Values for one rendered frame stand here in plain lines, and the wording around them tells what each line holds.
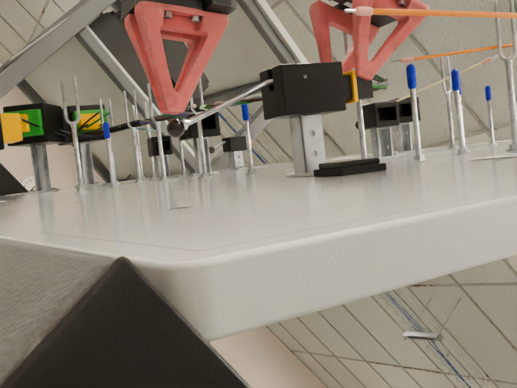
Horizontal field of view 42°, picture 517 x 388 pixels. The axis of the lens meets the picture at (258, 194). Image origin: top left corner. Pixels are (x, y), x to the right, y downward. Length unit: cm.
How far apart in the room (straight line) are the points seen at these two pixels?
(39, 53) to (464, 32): 244
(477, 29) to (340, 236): 329
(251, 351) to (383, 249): 875
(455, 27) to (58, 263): 336
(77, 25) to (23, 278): 132
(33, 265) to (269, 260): 6
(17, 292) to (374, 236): 9
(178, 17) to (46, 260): 36
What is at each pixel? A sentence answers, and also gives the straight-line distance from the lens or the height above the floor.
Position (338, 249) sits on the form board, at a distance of 16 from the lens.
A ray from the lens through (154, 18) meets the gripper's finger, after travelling 50.
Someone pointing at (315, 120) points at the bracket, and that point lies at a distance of 55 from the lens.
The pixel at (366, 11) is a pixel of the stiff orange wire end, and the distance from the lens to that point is 43.
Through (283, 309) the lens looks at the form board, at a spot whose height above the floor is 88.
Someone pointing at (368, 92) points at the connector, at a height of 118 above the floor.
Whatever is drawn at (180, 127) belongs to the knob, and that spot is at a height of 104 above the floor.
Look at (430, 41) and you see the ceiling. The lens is 362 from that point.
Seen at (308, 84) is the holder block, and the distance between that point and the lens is 54.
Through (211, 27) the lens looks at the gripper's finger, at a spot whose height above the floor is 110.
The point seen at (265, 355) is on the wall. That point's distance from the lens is 902.
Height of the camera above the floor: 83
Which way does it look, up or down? 24 degrees up
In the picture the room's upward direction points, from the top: 40 degrees clockwise
